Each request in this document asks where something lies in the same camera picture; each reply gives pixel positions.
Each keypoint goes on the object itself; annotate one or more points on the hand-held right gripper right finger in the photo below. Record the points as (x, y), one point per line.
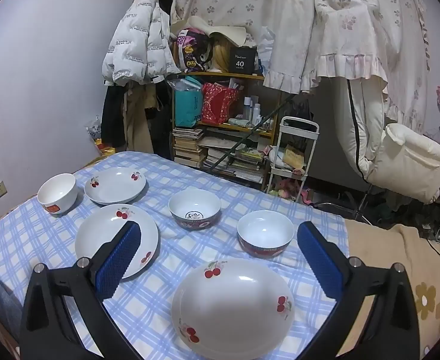
(319, 266)

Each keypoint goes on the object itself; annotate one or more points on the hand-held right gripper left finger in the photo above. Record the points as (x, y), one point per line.
(118, 262)

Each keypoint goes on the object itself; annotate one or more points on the white cherry print plate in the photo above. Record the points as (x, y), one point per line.
(96, 240)
(231, 307)

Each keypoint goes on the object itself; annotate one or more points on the red patterned bowl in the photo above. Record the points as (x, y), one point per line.
(265, 228)

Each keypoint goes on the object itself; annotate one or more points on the large white ceramic bowl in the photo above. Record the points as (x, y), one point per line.
(111, 191)

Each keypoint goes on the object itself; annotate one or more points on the white bowl with red label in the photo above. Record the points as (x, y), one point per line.
(56, 191)

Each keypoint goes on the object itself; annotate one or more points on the brown floral blanket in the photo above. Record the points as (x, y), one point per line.
(384, 247)

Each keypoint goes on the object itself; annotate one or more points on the pink toy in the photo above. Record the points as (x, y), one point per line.
(289, 189)

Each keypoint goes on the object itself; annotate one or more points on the blue checked cloth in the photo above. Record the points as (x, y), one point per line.
(205, 247)

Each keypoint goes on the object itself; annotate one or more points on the yellow and red bag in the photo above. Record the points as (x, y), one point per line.
(103, 148)

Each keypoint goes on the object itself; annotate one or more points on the pile of magazines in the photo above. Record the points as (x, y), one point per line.
(238, 161)

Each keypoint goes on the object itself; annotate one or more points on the stack of books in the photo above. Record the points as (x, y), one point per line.
(186, 146)

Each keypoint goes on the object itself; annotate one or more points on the patterned plastic bag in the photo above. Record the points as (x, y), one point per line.
(94, 129)

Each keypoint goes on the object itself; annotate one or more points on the cream padded chair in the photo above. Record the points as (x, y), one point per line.
(403, 157)

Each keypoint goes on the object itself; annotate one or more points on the white metal cart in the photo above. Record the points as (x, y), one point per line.
(313, 126)

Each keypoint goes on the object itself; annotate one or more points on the beige coat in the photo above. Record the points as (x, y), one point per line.
(139, 120)

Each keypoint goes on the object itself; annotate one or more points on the dark hanging clothes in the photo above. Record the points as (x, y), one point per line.
(113, 116)

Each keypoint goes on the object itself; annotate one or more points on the green pole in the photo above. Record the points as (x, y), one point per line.
(242, 140)

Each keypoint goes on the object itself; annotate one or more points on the teal bag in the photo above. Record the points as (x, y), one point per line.
(186, 108)

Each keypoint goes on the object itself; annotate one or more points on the cluster of white bottles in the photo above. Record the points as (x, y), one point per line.
(253, 110)

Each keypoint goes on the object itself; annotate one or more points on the red patterned bag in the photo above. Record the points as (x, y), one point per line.
(216, 105)

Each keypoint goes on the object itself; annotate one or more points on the wooden shelf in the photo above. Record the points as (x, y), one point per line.
(223, 75)

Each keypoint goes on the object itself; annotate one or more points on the white puffer jacket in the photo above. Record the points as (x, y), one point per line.
(137, 45)

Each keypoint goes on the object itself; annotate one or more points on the black box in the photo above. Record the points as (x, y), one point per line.
(242, 62)

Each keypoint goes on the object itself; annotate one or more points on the colourful printed bag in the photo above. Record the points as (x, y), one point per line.
(190, 50)

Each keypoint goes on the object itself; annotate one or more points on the blonde wig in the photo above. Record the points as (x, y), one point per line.
(221, 54)

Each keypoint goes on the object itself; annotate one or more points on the white floral curtain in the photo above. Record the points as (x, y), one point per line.
(298, 26)

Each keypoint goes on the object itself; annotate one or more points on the five-hole wall socket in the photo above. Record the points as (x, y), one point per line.
(0, 188)

